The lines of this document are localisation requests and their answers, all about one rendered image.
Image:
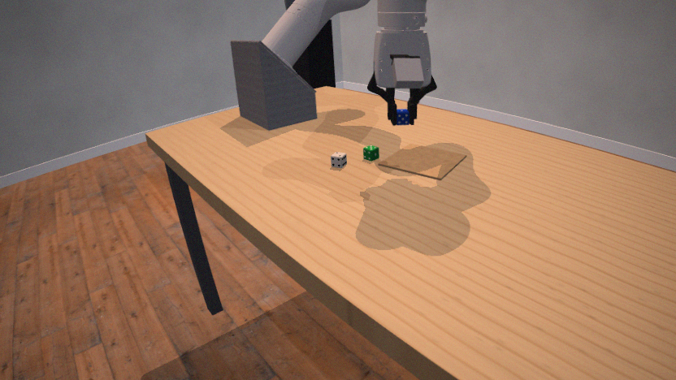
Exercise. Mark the brown mat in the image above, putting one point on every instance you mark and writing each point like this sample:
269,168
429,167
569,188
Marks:
424,161

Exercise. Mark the blue die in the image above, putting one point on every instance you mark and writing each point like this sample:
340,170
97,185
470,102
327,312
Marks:
403,117

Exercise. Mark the green die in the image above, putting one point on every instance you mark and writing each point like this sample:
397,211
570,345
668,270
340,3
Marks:
371,153

